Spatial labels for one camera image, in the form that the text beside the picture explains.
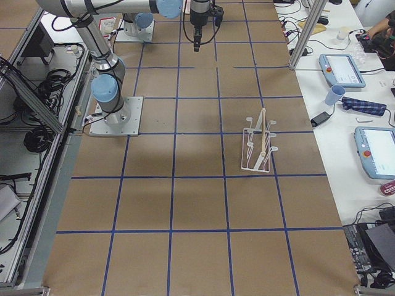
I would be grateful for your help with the teach pendant near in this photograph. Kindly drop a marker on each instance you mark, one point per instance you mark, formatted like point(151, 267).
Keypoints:
point(375, 147)

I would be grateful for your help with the teach pendant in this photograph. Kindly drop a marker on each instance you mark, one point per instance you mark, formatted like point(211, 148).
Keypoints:
point(375, 147)
point(340, 69)

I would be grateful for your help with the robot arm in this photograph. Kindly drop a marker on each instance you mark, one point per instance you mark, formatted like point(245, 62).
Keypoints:
point(106, 88)

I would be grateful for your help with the white wire cup rack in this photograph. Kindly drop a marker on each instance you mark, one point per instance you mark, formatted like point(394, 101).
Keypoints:
point(256, 148)

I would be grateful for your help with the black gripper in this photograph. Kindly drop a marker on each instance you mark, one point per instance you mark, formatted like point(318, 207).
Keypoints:
point(196, 15)

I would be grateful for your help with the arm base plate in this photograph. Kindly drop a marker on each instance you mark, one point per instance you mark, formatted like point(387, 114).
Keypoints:
point(131, 33)
point(122, 123)

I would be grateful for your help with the blue cup on desk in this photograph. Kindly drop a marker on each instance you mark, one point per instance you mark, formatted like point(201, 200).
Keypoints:
point(335, 94)

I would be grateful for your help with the person at desk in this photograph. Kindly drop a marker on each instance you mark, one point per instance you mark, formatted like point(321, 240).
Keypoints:
point(381, 37)

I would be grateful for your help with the aluminium frame post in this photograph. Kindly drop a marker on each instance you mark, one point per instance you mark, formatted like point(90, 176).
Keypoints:
point(307, 31)

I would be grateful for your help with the black power adapter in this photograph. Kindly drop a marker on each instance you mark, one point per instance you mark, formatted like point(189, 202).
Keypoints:
point(319, 119)

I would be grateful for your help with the teach pendant far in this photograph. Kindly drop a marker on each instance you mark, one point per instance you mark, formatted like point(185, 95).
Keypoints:
point(340, 69)

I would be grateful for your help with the blue plaid umbrella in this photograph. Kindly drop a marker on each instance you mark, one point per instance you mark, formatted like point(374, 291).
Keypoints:
point(367, 107)

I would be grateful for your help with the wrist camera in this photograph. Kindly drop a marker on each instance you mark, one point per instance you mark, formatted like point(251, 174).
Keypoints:
point(218, 13)

